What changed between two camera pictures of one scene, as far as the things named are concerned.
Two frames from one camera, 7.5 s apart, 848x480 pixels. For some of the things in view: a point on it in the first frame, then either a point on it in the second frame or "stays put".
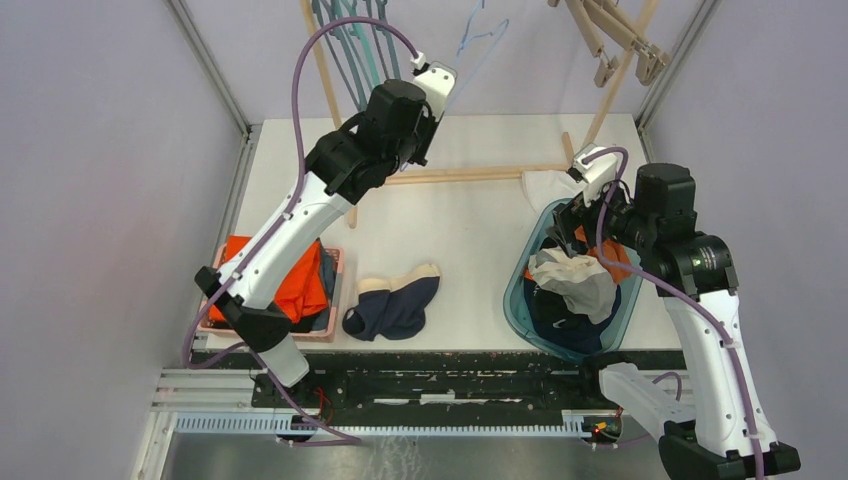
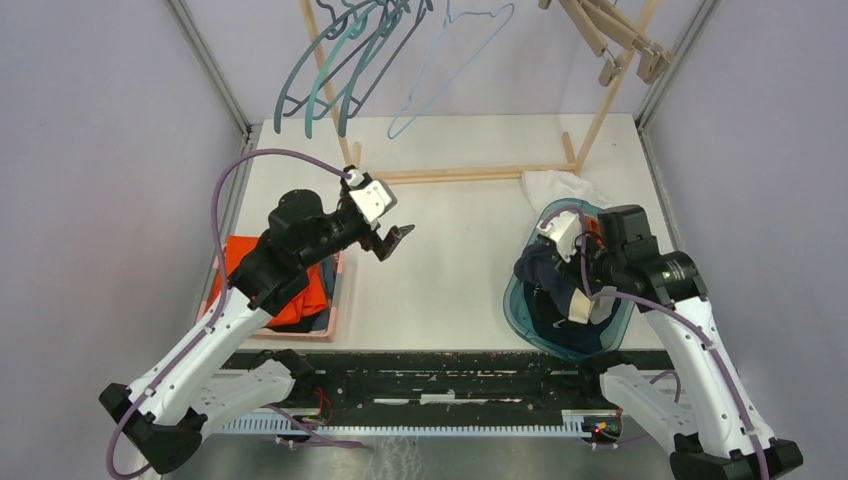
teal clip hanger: [369, 60] → [325, 63]
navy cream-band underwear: [393, 309] → [539, 264]
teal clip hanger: [327, 10] → [282, 95]
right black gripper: [585, 215] → [571, 270]
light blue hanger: [485, 59] → [460, 77]
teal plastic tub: [518, 311] stays put
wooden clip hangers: [607, 14] stays put
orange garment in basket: [302, 295] stays put
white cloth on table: [543, 186] stays put
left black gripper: [431, 125] → [383, 248]
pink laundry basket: [210, 325] stays put
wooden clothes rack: [336, 119] stays put
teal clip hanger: [381, 4] → [362, 58]
